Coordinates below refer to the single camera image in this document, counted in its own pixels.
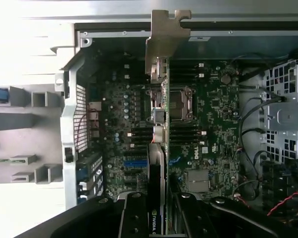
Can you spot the grey printed parts rack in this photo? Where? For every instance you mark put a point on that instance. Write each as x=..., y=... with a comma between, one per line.
x=27, y=116

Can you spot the green motherboard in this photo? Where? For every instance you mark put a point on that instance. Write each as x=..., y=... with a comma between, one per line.
x=213, y=111

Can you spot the black open PC case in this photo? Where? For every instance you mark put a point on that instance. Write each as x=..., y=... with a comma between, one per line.
x=69, y=119

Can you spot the CPU socket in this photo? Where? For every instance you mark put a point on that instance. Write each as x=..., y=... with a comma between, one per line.
x=181, y=104

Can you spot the green RAM stick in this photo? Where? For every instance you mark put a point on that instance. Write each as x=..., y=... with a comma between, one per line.
x=0, y=161

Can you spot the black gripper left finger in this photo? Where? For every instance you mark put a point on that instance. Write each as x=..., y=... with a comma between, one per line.
x=134, y=218

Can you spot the silver perforated drive cage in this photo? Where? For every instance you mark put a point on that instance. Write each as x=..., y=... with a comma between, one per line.
x=283, y=116

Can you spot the silver chipset heatsink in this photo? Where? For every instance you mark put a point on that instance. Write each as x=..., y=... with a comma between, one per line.
x=198, y=181

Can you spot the blue expansion slot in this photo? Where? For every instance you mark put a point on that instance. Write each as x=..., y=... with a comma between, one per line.
x=135, y=164

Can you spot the black RAM slot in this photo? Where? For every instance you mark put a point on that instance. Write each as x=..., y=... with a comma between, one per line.
x=183, y=141
x=183, y=66
x=183, y=130
x=183, y=75

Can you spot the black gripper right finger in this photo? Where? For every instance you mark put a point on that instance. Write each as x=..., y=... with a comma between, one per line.
x=196, y=218

